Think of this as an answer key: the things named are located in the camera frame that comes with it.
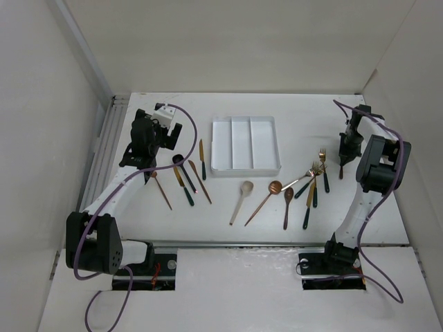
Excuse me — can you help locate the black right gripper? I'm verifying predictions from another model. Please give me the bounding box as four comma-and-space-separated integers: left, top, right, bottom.
338, 130, 364, 166

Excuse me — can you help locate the dark wooden fork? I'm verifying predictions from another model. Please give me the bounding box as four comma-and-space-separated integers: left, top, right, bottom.
338, 165, 343, 180

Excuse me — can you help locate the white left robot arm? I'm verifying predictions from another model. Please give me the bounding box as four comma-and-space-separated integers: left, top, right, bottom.
66, 104, 182, 275

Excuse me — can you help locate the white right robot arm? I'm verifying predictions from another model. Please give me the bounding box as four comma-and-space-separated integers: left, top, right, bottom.
320, 100, 412, 273

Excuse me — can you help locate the black spoon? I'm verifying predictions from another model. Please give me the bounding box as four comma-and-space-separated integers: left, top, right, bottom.
172, 154, 198, 194

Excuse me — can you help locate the rose gold knife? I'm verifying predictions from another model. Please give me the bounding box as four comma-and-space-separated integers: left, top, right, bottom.
188, 160, 213, 205

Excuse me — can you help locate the rose gold fork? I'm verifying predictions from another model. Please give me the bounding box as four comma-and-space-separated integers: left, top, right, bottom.
151, 172, 172, 210

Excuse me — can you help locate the dark wooden spoon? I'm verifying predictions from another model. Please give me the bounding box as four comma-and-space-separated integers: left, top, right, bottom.
283, 187, 294, 230

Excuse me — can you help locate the white three-compartment tray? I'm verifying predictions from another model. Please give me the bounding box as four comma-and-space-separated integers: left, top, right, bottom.
210, 116, 281, 177

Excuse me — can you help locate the rose gold spoon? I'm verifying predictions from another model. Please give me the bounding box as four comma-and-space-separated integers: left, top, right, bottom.
244, 181, 282, 227

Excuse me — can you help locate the light wooden spoon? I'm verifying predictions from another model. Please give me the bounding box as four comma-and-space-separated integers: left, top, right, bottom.
229, 181, 254, 226

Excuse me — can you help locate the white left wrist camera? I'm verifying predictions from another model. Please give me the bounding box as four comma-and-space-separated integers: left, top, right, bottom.
151, 103, 176, 128

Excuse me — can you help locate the gold knife green handle left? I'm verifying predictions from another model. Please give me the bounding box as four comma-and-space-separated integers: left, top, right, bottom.
173, 167, 195, 207

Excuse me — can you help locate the gold knife green handle upright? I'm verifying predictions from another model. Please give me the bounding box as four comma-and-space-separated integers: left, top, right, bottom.
199, 139, 207, 181

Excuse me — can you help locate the gold knife green handle right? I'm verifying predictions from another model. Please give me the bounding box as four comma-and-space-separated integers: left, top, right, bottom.
302, 183, 315, 230

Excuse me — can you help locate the aluminium rail left side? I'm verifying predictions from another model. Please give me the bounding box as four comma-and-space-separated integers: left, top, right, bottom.
75, 95, 129, 212

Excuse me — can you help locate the aluminium rail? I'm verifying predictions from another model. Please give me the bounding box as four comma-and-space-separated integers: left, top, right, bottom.
75, 95, 129, 212
119, 239, 409, 250

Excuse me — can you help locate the aluminium rail front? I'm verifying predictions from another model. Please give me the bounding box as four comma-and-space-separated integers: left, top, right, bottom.
119, 239, 409, 250

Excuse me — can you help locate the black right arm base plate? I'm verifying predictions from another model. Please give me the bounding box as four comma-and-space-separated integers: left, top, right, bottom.
296, 252, 366, 291

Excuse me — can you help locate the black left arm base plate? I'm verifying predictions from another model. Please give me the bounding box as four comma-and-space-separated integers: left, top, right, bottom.
111, 243, 178, 291

